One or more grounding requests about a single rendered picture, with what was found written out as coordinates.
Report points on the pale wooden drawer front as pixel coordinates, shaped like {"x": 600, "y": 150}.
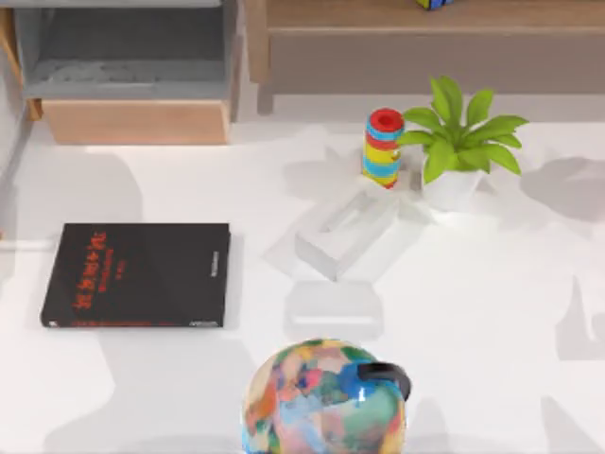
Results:
{"x": 134, "y": 121}

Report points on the white tissue box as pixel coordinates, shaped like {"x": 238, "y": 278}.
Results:
{"x": 347, "y": 234}

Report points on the stack of coloured rings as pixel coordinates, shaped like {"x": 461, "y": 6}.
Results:
{"x": 383, "y": 149}

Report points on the black book with red lettering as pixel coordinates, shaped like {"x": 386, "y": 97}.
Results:
{"x": 137, "y": 276}

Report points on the colourful globe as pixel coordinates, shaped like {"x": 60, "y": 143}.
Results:
{"x": 321, "y": 402}

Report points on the black globe arc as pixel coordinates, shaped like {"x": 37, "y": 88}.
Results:
{"x": 385, "y": 371}

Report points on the wooden open shelf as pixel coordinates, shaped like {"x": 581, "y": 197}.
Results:
{"x": 425, "y": 47}

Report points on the green plant in white pot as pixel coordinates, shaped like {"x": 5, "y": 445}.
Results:
{"x": 456, "y": 142}

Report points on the colourful puzzle cube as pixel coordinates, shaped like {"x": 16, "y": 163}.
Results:
{"x": 434, "y": 4}

